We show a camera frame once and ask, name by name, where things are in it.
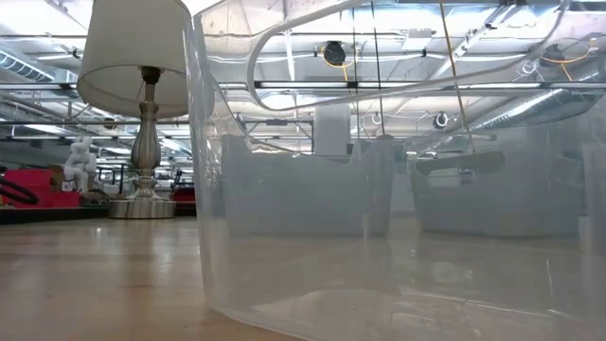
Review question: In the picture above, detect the clear plastic basket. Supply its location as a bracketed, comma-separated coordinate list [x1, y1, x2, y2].
[183, 0, 606, 341]

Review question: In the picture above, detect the red cart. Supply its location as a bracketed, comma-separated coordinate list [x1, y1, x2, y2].
[170, 186, 198, 205]

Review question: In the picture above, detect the white shade table lamp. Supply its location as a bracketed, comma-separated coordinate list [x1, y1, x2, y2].
[76, 0, 213, 221]

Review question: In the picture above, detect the cardboard box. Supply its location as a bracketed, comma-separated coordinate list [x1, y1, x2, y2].
[46, 163, 66, 191]

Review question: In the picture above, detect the red crate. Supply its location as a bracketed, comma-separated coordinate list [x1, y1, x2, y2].
[0, 168, 82, 210]

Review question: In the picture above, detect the long ceiling light bar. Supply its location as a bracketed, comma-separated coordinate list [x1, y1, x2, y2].
[0, 81, 606, 92]

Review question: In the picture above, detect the black ceiling cord reel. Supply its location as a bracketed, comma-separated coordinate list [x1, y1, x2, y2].
[322, 40, 348, 68]
[538, 42, 565, 68]

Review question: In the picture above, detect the black hanging cable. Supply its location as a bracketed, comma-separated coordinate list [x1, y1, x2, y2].
[370, 0, 385, 138]
[351, 0, 360, 139]

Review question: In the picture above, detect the long yellow hanging cable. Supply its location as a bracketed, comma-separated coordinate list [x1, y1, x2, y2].
[438, 0, 475, 153]

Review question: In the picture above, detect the black aluminium table frame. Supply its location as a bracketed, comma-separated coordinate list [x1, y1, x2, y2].
[0, 206, 198, 225]

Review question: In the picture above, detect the black hose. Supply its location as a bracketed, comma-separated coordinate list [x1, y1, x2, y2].
[0, 177, 40, 207]

